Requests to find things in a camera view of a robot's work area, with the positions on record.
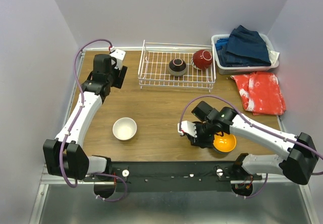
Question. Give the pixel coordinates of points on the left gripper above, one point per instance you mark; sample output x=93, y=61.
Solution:
x=121, y=76

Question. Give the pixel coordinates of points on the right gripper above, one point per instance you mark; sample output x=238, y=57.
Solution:
x=199, y=142

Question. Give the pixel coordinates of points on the orange bowl blue outside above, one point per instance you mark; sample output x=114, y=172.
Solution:
x=224, y=143

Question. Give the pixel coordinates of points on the white wire dish rack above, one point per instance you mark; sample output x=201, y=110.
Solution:
x=155, y=57

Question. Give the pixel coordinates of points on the brown glossy bowl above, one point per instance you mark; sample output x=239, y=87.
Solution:
x=177, y=67

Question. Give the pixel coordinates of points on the white bowl red outside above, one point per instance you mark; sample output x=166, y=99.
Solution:
x=202, y=59

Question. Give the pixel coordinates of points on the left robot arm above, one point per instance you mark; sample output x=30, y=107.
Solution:
x=64, y=155

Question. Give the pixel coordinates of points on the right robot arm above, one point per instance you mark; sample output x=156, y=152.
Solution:
x=293, y=155

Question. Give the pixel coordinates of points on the red white cloth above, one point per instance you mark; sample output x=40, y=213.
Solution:
x=260, y=93

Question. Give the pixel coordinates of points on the dark blue cloth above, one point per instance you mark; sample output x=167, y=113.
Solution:
x=243, y=48

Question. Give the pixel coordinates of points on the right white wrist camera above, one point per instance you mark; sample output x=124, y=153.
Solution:
x=187, y=128

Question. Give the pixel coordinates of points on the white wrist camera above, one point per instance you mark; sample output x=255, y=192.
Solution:
x=119, y=55
x=187, y=128

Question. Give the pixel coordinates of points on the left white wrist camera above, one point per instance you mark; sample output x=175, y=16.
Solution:
x=119, y=55

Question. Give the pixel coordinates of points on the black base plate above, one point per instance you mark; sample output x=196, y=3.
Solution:
x=178, y=176

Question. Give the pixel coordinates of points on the aluminium frame rail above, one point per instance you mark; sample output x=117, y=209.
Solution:
x=280, y=201

